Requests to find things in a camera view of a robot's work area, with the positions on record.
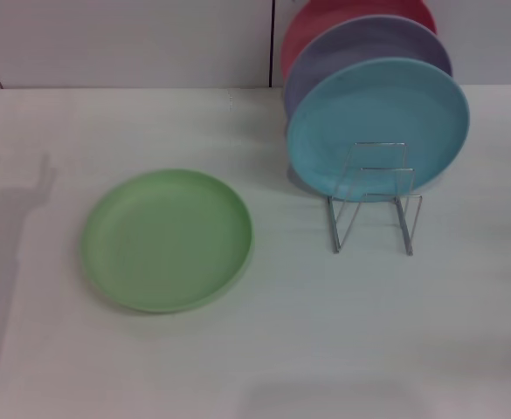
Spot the green round plate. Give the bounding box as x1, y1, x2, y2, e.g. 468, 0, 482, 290
79, 168, 255, 314

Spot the red round plate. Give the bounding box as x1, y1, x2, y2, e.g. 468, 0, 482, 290
280, 0, 438, 82

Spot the cyan round plate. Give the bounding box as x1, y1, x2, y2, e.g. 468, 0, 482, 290
286, 57, 472, 197

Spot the purple round plate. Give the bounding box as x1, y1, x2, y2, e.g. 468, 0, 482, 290
283, 15, 453, 119

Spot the metal wire plate rack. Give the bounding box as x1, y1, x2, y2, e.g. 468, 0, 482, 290
327, 141, 423, 257

